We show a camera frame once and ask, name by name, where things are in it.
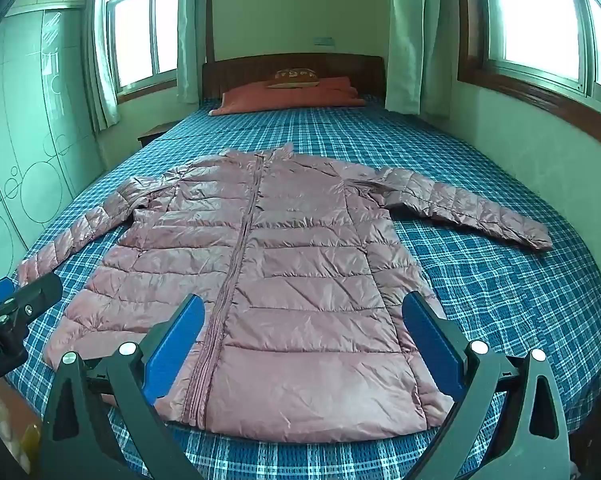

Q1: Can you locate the white wardrobe with circle pattern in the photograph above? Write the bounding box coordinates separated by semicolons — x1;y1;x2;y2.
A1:
0;0;106;281

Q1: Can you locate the wooden nightstand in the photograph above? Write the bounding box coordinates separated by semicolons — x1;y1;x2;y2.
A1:
138;125;172;149

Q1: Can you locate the orange folded blanket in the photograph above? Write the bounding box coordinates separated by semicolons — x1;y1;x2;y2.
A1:
317;76;367;109

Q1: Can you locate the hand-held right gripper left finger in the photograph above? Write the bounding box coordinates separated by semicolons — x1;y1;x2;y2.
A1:
40;294;206;480

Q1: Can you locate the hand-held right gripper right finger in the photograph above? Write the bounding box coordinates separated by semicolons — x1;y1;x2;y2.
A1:
403;290;573;480

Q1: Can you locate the small patterned cushion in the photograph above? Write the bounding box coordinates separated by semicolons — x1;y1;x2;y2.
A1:
266;67;322;90

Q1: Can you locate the orange pillow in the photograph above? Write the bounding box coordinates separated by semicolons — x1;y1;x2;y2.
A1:
209;82;333;116

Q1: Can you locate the pink puffer jacket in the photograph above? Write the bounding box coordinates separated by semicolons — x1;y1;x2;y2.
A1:
18;142;554;445

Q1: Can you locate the bed with blue plaid sheet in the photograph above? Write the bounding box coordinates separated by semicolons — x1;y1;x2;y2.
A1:
5;95;601;480

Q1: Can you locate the pale green curtain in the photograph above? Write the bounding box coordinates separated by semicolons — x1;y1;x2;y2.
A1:
176;0;214;103
384;0;457;116
83;0;122;132

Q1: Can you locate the dark wooden headboard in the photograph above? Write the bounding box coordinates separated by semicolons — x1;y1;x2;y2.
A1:
202;55;385;106

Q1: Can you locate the aluminium frame window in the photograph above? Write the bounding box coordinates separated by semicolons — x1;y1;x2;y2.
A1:
93;0;181;106
455;0;601;156

